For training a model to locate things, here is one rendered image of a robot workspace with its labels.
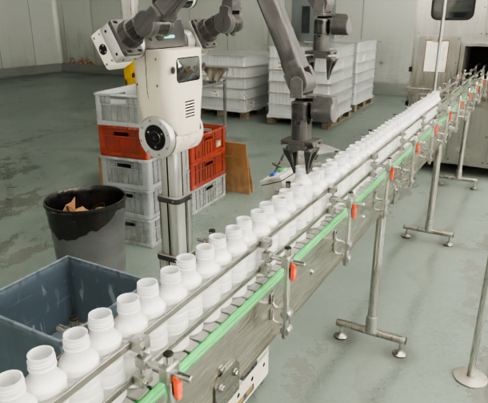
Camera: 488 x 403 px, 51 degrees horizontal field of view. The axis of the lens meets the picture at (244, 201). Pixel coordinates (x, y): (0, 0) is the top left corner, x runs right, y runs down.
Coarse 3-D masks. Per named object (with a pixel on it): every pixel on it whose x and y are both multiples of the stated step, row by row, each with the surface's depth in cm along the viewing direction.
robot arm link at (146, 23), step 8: (160, 0) 152; (168, 0) 151; (176, 0) 150; (184, 0) 151; (152, 8) 152; (160, 8) 153; (168, 8) 152; (176, 8) 153; (136, 16) 156; (144, 16) 154; (152, 16) 153; (160, 16) 153; (168, 16) 154; (176, 16) 159; (136, 24) 157; (144, 24) 155; (152, 24) 154; (144, 32) 156; (152, 32) 155
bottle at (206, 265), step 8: (200, 248) 107; (208, 248) 107; (200, 256) 104; (208, 256) 104; (200, 264) 105; (208, 264) 105; (216, 264) 106; (200, 272) 104; (208, 272) 104; (216, 272) 105; (208, 280) 105; (208, 288) 105; (216, 288) 106; (208, 296) 106; (216, 296) 107; (208, 304) 106; (216, 312) 108; (208, 320) 108; (216, 320) 109
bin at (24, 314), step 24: (72, 264) 150; (96, 264) 145; (24, 288) 138; (48, 288) 146; (72, 288) 153; (96, 288) 148; (120, 288) 143; (0, 312) 133; (24, 312) 140; (48, 312) 147; (72, 312) 156; (0, 336) 123; (24, 336) 117; (48, 336) 113; (0, 360) 126; (24, 360) 120
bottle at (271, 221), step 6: (264, 204) 131; (270, 204) 131; (270, 210) 128; (270, 216) 129; (270, 222) 128; (276, 222) 129; (270, 228) 129; (276, 234) 131; (276, 240) 131; (276, 246) 132
